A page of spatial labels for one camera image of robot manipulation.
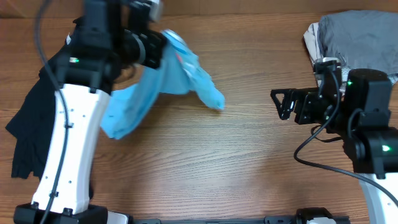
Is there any light blue printed t-shirt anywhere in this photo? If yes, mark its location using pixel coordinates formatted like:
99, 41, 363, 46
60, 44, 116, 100
101, 29, 225, 139

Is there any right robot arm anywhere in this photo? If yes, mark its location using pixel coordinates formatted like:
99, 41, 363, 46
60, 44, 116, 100
271, 58, 397, 223

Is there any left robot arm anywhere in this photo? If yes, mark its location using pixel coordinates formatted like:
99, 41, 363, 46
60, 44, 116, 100
14, 0, 166, 224

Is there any beige folded garment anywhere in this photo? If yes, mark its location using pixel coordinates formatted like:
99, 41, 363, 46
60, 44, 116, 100
303, 22, 325, 65

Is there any grey folded garment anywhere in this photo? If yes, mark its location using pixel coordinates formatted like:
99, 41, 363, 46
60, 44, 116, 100
318, 10, 397, 84

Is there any black t-shirt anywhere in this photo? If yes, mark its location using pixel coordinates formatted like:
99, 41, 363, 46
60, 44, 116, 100
4, 17, 94, 200

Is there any left black cable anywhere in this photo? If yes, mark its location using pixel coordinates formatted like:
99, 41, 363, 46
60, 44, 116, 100
33, 0, 74, 224

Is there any black cable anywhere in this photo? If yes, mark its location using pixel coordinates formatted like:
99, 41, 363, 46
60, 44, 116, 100
33, 0, 74, 224
293, 70, 398, 208

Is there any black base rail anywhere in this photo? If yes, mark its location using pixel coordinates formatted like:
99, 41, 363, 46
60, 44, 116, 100
128, 207, 351, 224

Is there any right black cable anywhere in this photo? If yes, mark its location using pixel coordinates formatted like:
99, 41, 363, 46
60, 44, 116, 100
293, 70, 398, 208

